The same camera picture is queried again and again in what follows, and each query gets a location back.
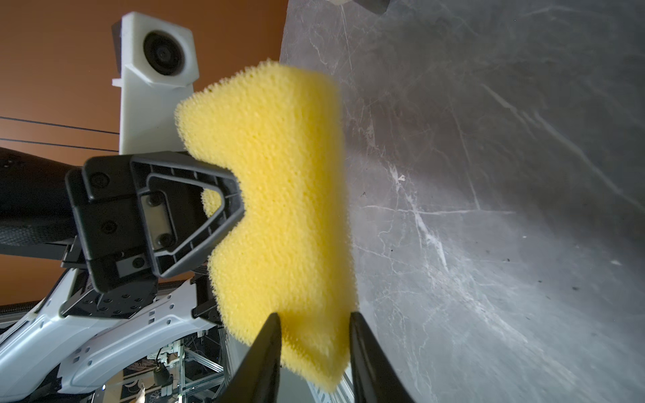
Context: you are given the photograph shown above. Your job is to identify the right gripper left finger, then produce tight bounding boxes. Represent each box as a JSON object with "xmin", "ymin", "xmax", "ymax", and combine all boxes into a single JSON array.
[{"xmin": 216, "ymin": 312, "xmax": 282, "ymax": 403}]

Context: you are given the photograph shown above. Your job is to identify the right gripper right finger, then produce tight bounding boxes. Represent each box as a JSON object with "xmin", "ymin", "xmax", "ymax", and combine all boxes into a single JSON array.
[{"xmin": 349, "ymin": 312, "xmax": 414, "ymax": 403}]

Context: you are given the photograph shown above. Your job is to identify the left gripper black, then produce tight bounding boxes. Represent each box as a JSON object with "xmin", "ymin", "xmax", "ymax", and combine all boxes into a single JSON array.
[{"xmin": 62, "ymin": 151, "xmax": 245, "ymax": 319}]

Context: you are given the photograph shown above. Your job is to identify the yellow sponge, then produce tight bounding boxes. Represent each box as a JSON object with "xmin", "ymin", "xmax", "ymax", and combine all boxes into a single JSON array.
[{"xmin": 175, "ymin": 60, "xmax": 359, "ymax": 392}]

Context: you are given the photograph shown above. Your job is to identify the white two-tier shelf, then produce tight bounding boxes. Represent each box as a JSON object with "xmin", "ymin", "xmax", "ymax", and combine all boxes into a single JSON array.
[{"xmin": 328, "ymin": 0, "xmax": 391, "ymax": 15}]

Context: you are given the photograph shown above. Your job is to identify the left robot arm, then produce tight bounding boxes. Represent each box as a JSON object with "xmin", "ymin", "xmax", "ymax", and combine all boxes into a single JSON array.
[{"xmin": 1, "ymin": 149, "xmax": 245, "ymax": 402}]

